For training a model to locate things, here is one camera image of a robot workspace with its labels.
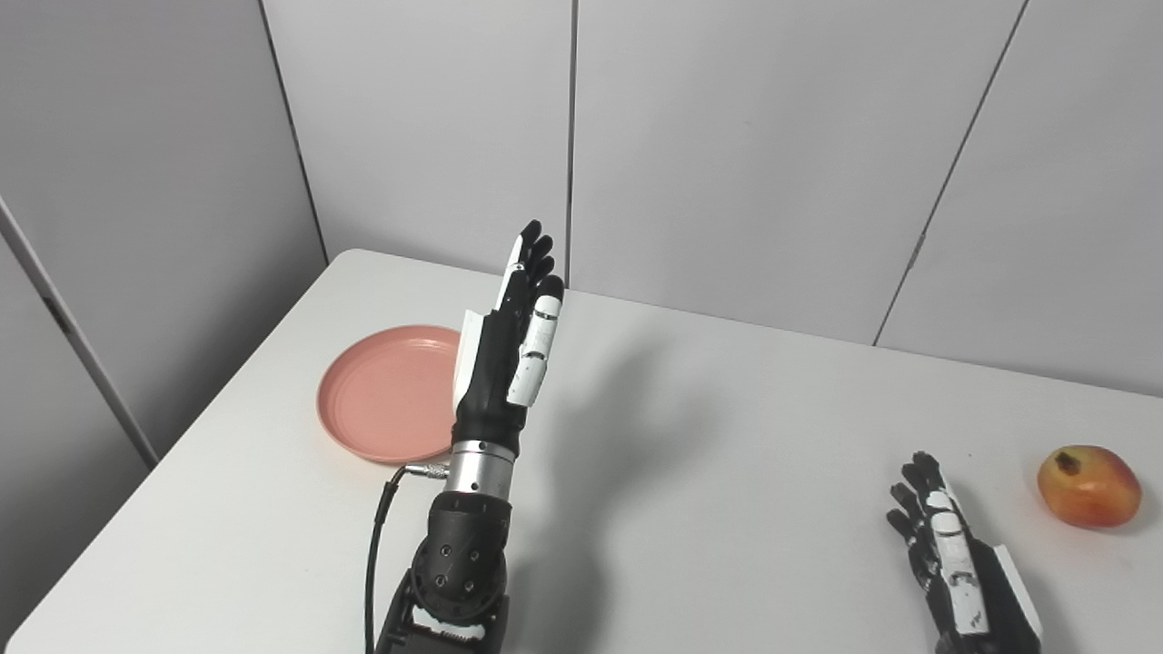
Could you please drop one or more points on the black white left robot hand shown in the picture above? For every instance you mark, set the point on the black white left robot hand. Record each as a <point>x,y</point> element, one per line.
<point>495,372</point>

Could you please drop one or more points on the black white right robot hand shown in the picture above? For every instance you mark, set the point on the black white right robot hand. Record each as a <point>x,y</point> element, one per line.
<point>968,581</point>

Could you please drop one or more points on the pink round plate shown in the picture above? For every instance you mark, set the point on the pink round plate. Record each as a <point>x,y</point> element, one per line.
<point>391,395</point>

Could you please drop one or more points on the red yellow apple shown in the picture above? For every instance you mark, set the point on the red yellow apple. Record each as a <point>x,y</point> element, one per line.
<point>1088,486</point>

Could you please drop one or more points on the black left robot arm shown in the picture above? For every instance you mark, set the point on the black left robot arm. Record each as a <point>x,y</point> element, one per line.
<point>459,554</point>

